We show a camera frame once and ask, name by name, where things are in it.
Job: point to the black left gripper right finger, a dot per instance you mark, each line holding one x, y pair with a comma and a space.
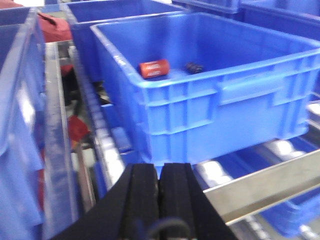
181, 196

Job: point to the person in red sweater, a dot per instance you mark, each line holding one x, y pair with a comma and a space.
54, 29

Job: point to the blue bin far left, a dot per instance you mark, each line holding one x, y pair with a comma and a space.
37, 180

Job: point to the brown cylindrical capacitor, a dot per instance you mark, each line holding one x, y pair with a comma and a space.
194, 68

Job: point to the orange cylindrical capacitor 4680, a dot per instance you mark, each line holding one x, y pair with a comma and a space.
153, 69

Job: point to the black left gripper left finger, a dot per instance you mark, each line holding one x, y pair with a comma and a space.
124, 213

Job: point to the metal roller shelf rail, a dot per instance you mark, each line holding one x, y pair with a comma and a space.
258, 191

